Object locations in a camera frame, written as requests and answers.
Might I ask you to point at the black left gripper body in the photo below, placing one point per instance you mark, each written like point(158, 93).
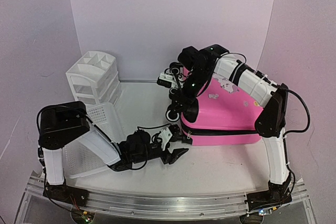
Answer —
point(140, 159)

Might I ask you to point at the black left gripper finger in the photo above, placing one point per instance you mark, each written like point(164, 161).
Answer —
point(181, 134)
point(171, 157)

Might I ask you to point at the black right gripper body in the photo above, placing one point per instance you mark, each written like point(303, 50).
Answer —
point(200, 77)

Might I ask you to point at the pink cartoon hard-shell suitcase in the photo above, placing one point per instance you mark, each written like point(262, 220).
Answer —
point(223, 115)

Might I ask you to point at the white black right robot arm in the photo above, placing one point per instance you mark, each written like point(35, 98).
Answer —
point(270, 124)

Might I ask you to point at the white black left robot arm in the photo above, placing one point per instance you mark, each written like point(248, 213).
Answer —
point(59, 125)

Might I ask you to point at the white perforated plastic basket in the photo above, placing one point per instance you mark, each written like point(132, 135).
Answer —
point(93, 152)

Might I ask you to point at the white plastic drawer organizer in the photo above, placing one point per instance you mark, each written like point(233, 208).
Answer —
point(94, 79)

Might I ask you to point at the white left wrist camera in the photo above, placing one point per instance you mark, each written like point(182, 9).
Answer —
point(164, 137)

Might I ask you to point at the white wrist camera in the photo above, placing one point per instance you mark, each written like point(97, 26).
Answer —
point(164, 137)
point(166, 78)

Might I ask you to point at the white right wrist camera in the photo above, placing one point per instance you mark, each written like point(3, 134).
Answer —
point(166, 78)

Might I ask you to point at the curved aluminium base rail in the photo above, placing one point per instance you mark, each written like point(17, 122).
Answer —
point(161, 207)

